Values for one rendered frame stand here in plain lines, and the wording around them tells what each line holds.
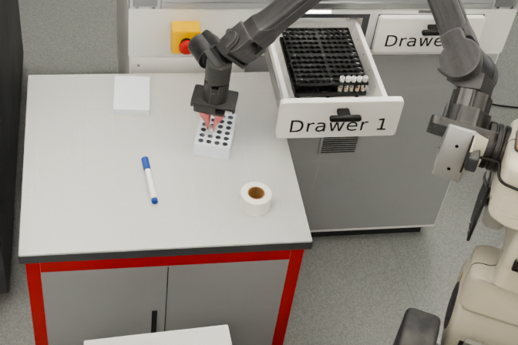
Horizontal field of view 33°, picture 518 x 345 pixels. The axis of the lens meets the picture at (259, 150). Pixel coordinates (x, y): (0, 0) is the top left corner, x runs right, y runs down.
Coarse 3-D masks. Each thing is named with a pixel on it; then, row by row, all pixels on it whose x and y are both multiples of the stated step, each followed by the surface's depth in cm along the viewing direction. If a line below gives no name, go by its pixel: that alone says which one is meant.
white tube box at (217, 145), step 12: (228, 120) 208; (204, 132) 204; (216, 132) 205; (228, 132) 206; (204, 144) 201; (216, 144) 203; (228, 144) 202; (204, 156) 204; (216, 156) 203; (228, 156) 203
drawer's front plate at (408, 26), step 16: (384, 16) 224; (400, 16) 225; (416, 16) 225; (432, 16) 226; (480, 16) 229; (384, 32) 226; (400, 32) 227; (416, 32) 228; (480, 32) 231; (384, 48) 230; (400, 48) 231; (416, 48) 232; (432, 48) 233
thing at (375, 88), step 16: (352, 32) 228; (272, 48) 215; (352, 48) 228; (368, 48) 219; (272, 64) 213; (368, 64) 216; (272, 80) 213; (288, 80) 215; (368, 80) 216; (288, 96) 211; (320, 96) 212; (336, 96) 213; (352, 96) 214; (368, 96) 214
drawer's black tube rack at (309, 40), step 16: (288, 32) 219; (304, 32) 220; (320, 32) 220; (336, 32) 221; (288, 48) 219; (304, 48) 220; (320, 48) 216; (336, 48) 222; (288, 64) 214; (304, 64) 210; (320, 64) 211; (336, 64) 212; (352, 64) 212; (304, 96) 208
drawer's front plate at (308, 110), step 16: (384, 96) 200; (400, 96) 201; (288, 112) 197; (304, 112) 198; (320, 112) 199; (336, 112) 199; (352, 112) 200; (368, 112) 201; (384, 112) 202; (400, 112) 203; (288, 128) 201; (304, 128) 201; (320, 128) 202; (336, 128) 203; (352, 128) 204; (368, 128) 205; (384, 128) 205
